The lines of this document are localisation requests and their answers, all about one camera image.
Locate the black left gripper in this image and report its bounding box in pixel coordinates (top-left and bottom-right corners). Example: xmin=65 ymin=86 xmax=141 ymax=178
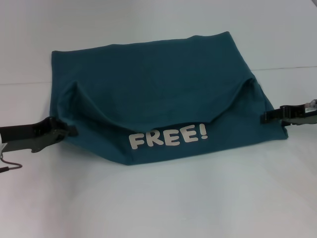
xmin=0 ymin=116 xmax=79 ymax=154

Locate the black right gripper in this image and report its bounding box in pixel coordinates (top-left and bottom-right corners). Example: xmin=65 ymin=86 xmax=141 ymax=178
xmin=259 ymin=104 xmax=317 ymax=127

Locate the blue t-shirt with FREE print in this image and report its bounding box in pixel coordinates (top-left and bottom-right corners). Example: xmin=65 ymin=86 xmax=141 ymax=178
xmin=51 ymin=31 xmax=290 ymax=166

